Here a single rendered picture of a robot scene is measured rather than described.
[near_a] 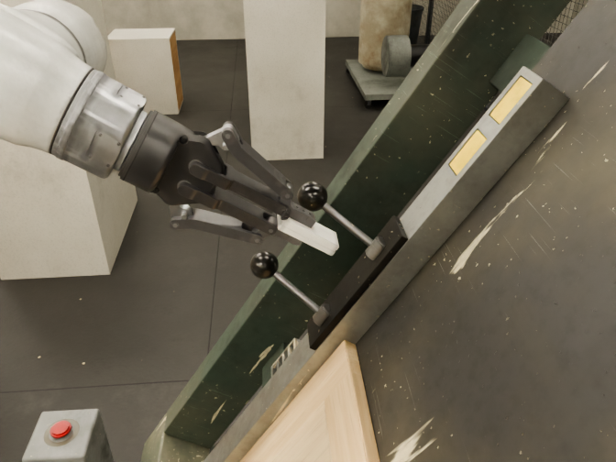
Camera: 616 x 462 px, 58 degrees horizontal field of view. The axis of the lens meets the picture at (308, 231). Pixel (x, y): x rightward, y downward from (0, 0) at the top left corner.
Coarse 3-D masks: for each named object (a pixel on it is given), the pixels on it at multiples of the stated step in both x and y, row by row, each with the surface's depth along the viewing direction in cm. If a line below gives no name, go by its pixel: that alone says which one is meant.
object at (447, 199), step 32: (544, 96) 56; (480, 128) 61; (512, 128) 58; (448, 160) 64; (480, 160) 60; (512, 160) 60; (448, 192) 61; (480, 192) 62; (416, 224) 64; (448, 224) 64; (416, 256) 66; (384, 288) 68; (352, 320) 70; (320, 352) 73; (288, 384) 75; (256, 416) 80; (224, 448) 85
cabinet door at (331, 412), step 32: (352, 352) 70; (320, 384) 72; (352, 384) 65; (288, 416) 76; (320, 416) 69; (352, 416) 62; (256, 448) 80; (288, 448) 72; (320, 448) 66; (352, 448) 59
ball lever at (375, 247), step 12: (300, 192) 68; (312, 192) 67; (324, 192) 68; (300, 204) 69; (312, 204) 67; (324, 204) 68; (336, 216) 68; (348, 228) 68; (372, 240) 67; (372, 252) 67
